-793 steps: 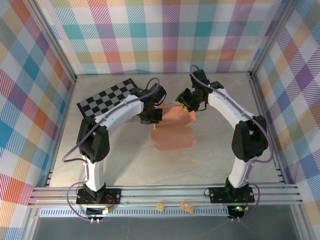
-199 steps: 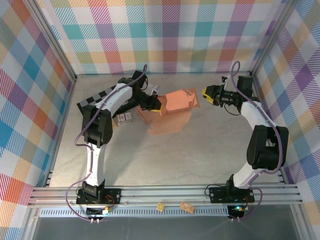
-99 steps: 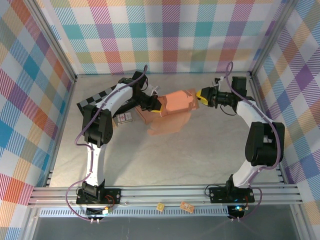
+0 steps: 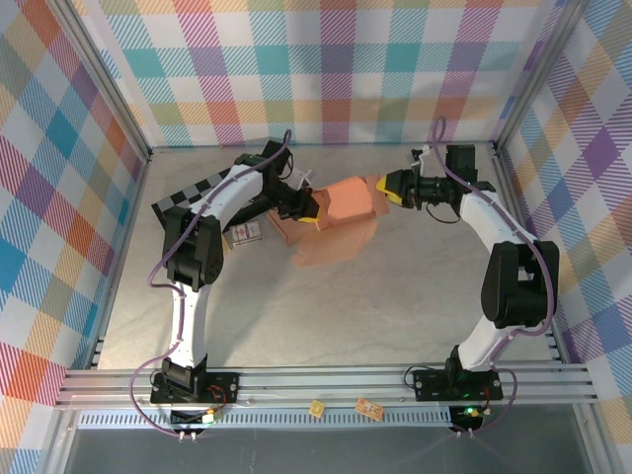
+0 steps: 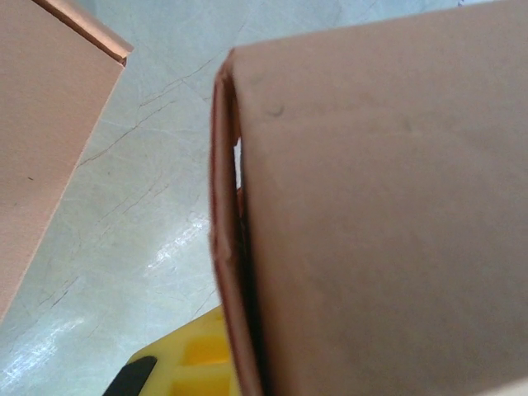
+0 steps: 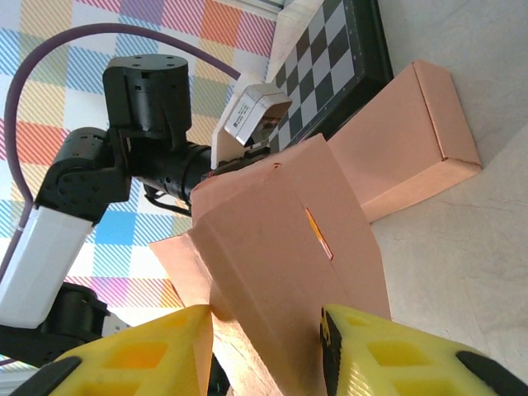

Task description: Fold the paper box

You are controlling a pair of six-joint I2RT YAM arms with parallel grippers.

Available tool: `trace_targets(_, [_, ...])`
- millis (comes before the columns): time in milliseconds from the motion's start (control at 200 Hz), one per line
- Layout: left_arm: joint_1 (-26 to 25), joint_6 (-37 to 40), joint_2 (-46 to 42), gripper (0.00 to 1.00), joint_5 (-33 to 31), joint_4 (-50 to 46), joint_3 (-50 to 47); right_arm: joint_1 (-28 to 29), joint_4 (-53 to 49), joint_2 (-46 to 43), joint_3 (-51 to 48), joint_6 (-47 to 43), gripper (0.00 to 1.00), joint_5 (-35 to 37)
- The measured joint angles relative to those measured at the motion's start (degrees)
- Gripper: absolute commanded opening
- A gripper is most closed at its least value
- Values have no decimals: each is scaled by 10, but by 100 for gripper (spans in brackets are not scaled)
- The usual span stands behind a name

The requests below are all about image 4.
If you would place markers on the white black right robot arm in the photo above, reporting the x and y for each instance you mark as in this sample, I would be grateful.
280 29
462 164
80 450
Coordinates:
518 286

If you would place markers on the pink paper box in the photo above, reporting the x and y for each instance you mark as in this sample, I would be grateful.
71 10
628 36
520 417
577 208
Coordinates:
348 200

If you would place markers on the black controller board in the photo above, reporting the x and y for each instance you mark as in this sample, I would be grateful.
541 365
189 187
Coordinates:
466 419
190 418

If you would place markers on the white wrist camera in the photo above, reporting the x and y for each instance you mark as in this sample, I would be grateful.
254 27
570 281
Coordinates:
302 179
420 159

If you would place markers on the small orange tag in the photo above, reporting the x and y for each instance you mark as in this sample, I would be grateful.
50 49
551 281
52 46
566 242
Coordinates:
369 409

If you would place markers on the small yellow tag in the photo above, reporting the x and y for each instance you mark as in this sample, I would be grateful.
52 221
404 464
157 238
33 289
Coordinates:
316 409

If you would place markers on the black grey folding chessboard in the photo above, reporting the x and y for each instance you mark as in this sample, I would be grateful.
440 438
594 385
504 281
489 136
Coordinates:
187 195

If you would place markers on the aluminium side rail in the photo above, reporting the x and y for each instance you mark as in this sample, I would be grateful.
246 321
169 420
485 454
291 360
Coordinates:
513 207
132 207

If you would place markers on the long aluminium mounting rail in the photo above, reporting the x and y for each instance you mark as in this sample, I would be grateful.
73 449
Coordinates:
321 382

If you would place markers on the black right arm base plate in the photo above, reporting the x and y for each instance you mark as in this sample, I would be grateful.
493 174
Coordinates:
429 387

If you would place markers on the aluminium frame post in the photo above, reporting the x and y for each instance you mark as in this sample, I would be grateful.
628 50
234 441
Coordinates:
534 74
106 74

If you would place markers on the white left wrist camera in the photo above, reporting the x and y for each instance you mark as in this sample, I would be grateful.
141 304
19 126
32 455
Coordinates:
302 179

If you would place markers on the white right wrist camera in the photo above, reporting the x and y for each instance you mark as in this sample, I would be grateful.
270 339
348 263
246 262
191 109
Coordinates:
420 159

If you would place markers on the small printed card pack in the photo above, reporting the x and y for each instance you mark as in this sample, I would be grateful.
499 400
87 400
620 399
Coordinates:
247 233

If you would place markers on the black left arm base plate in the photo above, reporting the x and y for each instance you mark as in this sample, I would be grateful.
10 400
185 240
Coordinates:
232 380

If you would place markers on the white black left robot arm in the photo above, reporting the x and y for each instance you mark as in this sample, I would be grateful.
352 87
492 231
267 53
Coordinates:
195 252

